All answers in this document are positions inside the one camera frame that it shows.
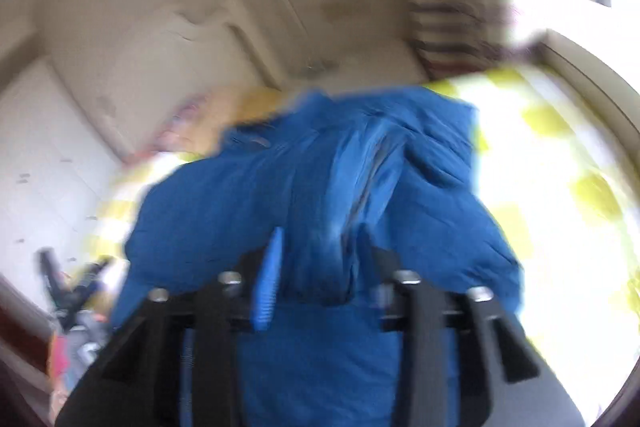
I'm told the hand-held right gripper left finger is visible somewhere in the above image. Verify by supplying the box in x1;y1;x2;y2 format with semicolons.
55;227;285;427

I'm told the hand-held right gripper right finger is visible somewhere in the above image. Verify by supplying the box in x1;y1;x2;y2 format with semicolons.
364;231;586;427

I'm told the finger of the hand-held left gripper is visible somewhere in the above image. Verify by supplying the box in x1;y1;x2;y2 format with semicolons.
65;259;112;308
39;248;63;303

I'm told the blue padded jacket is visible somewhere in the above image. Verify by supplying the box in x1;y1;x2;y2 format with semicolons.
110;87;523;427

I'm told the white drawer dresser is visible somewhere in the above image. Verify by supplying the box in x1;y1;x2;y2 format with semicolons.
0;57;126;288

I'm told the pale printed pillow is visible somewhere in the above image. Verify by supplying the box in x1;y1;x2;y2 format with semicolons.
150;87;286;158

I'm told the yellow checked bed sheet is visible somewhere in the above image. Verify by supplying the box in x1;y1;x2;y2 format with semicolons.
95;67;640;423

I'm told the white bed headboard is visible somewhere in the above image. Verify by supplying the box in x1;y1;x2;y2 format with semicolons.
52;0;311;162

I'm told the printed striped curtain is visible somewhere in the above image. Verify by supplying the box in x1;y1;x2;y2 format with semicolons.
405;0;506;78

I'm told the white window ledge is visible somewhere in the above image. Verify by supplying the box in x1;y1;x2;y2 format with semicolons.
540;29;640;148

